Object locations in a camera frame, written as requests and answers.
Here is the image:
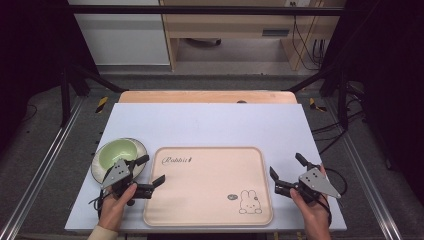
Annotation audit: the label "black metal stand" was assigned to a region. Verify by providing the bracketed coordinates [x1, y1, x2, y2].
[59, 63, 129, 128]
[285, 64, 352, 132]

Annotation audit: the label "hand-held gripper cable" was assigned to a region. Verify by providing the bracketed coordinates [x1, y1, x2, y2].
[88, 188, 108, 220]
[320, 167, 349, 228]

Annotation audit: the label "black hanging cables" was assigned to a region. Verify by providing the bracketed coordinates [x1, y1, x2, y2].
[289, 1, 332, 72]

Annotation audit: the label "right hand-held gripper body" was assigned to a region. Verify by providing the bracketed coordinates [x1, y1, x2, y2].
[273, 162, 342, 205]

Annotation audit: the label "black frame bar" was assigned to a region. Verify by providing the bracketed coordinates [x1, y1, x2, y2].
[66, 4, 345, 16]

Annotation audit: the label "right hand-held gripper cable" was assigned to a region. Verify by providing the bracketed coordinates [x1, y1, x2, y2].
[320, 167, 349, 228]

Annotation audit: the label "grey power strip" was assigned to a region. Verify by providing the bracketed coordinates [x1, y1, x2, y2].
[261, 28, 291, 38]

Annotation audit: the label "wooden table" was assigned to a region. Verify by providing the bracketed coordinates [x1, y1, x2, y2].
[118, 90, 298, 105]

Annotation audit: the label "white cabinet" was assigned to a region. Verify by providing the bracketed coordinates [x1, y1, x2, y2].
[67, 0, 171, 66]

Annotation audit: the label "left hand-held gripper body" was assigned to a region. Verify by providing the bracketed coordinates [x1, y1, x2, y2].
[100, 159, 155, 206]

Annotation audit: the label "yellow black tape piece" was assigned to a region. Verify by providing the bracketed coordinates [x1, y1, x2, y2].
[95, 96, 110, 114]
[308, 97, 328, 113]

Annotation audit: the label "person's right hand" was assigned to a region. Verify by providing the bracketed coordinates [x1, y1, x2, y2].
[289, 164, 333, 240]

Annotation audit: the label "left hand-held gripper cable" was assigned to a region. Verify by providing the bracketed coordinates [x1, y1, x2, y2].
[88, 188, 108, 220]

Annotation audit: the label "person's left hand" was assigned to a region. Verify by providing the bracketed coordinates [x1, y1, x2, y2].
[97, 182, 138, 233]

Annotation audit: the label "green bowl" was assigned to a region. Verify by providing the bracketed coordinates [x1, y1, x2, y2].
[98, 138, 140, 171]
[90, 137, 149, 185]

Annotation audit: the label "black floor cables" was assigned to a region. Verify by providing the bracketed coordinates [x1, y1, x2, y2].
[311, 94, 368, 156]

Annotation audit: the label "wooden desk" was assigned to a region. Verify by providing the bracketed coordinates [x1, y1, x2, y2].
[159, 0, 346, 72]

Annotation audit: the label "aluminium rail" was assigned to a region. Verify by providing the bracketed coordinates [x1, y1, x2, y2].
[324, 98, 405, 240]
[0, 95, 86, 240]

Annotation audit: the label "beige tray with rabbit print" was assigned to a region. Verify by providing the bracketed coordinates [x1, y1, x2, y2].
[142, 146, 274, 228]

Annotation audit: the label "white table board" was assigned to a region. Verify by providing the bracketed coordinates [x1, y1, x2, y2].
[64, 102, 348, 234]

